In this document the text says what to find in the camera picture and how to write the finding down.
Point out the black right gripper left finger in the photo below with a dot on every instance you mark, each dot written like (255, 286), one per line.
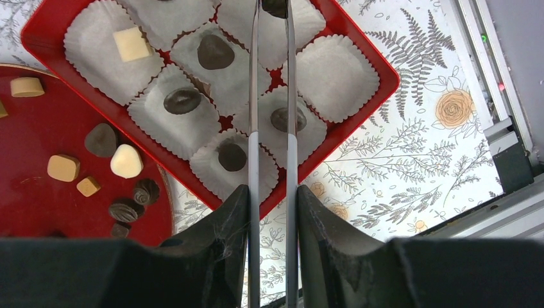
(202, 266)

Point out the caramel round chocolate top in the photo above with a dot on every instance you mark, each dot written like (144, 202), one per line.
(26, 87)

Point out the dark chocolate tray front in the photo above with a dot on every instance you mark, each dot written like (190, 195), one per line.
(231, 157)

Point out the dark round chocolate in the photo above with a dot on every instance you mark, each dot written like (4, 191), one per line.
(279, 119)

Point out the round red plate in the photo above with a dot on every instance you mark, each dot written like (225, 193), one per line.
(53, 186)

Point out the white round chocolate right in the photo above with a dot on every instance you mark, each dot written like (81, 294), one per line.
(126, 162)

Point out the dark oval chocolate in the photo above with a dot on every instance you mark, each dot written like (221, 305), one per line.
(182, 101)

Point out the floral table cloth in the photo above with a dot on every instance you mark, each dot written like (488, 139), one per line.
(421, 158)

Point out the metal tongs with clear tips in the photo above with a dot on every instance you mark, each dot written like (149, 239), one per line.
(261, 171)

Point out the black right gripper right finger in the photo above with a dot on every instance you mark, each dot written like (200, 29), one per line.
(343, 267)

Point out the red chocolate box tray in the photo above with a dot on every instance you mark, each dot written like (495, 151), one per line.
(43, 37)

